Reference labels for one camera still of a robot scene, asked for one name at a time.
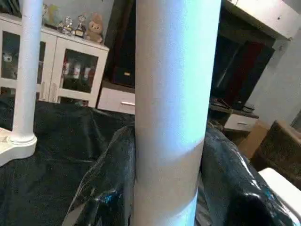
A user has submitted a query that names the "white drawer unit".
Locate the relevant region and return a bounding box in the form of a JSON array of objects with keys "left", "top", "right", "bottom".
[{"left": 96, "top": 80, "right": 137, "bottom": 115}]

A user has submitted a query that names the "white plastic table leg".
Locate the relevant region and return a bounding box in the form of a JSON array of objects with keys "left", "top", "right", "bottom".
[
  {"left": 10, "top": 0, "right": 44, "bottom": 145},
  {"left": 135, "top": 0, "right": 222, "bottom": 226}
]

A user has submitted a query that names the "dark brown armchair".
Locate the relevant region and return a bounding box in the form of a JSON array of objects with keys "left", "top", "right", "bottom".
[{"left": 251, "top": 120, "right": 301, "bottom": 190}]

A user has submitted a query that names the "white flat board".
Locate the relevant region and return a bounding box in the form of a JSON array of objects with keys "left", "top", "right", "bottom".
[{"left": 258, "top": 167, "right": 301, "bottom": 222}]

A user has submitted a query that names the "black work mat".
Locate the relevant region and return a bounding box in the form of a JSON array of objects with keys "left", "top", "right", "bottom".
[{"left": 0, "top": 96, "right": 137, "bottom": 226}]

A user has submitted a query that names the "small white drawer cabinet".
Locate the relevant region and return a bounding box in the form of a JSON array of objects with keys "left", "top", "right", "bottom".
[{"left": 224, "top": 113, "right": 260, "bottom": 133}]

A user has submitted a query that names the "white plastic table top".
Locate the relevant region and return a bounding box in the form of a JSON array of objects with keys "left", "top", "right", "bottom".
[{"left": 0, "top": 134, "right": 38, "bottom": 166}]

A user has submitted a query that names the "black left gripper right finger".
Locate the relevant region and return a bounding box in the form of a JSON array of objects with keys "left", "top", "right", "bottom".
[{"left": 195, "top": 122, "right": 301, "bottom": 226}]

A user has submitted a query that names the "white glass-door cabinet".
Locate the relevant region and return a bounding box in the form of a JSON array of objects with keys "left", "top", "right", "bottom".
[{"left": 0, "top": 13, "right": 110, "bottom": 108}]

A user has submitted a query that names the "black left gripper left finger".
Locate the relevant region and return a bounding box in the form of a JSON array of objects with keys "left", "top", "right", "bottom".
[{"left": 63, "top": 124, "right": 136, "bottom": 226}]

